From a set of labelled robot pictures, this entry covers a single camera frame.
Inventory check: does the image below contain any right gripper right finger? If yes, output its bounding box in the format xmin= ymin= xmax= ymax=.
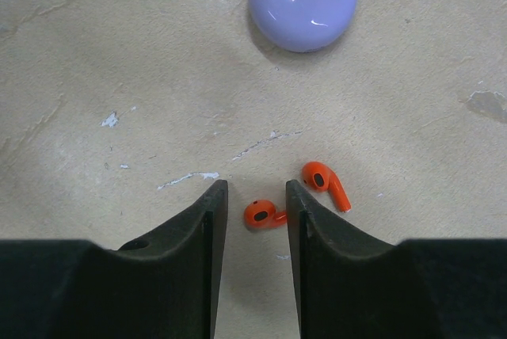
xmin=286 ymin=180 xmax=506 ymax=338

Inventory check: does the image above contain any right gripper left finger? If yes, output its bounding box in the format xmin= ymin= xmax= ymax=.
xmin=1 ymin=180 xmax=228 ymax=338

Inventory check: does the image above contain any orange earbud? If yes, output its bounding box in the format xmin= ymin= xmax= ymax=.
xmin=302 ymin=162 xmax=352 ymax=212
xmin=243 ymin=200 xmax=288 ymax=230

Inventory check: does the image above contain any purple earbud charging case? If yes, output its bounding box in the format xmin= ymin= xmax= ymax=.
xmin=248 ymin=0 xmax=357 ymax=53

